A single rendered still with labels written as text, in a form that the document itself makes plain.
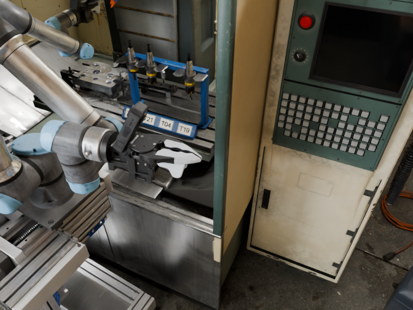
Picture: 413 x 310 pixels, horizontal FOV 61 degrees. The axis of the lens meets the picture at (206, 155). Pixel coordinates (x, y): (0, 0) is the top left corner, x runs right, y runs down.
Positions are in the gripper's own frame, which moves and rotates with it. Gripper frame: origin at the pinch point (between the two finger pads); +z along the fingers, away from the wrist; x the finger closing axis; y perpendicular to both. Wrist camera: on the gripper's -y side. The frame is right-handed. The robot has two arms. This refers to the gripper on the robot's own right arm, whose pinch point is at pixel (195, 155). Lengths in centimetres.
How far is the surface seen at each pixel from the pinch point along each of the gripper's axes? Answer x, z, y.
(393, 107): -72, 53, 14
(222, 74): -35.7, -3.1, -4.0
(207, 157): -87, -19, 61
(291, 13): -78, 11, -13
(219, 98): -37.0, -4.0, 4.0
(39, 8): -188, -185, 24
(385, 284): -106, 94, 145
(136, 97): -111, -69, 47
